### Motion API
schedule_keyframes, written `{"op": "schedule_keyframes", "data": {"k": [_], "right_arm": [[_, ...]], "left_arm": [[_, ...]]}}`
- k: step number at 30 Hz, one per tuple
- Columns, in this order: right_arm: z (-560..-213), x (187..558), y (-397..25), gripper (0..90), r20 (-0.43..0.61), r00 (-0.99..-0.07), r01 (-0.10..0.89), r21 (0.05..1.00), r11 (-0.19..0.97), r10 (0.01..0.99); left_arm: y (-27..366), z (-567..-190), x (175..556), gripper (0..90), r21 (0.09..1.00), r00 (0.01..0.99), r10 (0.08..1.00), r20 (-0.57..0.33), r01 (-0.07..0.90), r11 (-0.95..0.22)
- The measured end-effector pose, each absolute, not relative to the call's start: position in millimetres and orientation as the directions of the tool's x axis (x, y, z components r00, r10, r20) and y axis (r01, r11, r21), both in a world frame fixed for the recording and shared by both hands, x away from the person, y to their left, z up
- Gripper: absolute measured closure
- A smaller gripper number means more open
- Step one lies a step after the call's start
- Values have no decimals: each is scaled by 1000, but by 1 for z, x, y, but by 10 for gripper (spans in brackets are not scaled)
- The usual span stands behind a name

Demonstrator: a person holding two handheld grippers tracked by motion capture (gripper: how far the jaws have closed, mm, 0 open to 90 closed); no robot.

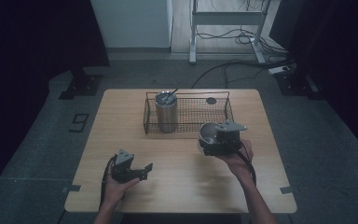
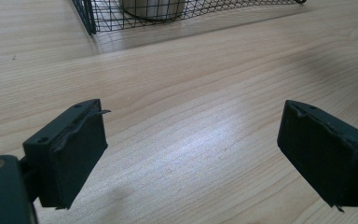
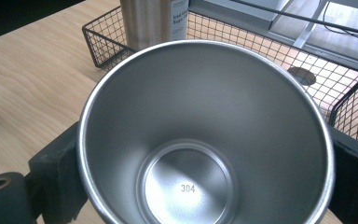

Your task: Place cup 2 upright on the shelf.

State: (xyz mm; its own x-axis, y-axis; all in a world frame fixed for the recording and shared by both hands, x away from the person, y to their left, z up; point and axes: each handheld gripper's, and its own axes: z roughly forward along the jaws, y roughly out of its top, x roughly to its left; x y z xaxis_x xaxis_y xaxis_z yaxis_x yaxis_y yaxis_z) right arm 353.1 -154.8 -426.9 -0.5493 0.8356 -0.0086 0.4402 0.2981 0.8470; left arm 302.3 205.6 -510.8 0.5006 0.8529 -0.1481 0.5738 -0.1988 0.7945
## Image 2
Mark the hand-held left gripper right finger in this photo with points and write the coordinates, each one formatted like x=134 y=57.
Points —
x=323 y=155

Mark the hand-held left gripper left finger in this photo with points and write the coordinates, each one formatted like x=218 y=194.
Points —
x=71 y=161

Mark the stainless steel cup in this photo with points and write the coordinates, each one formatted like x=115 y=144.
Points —
x=154 y=8

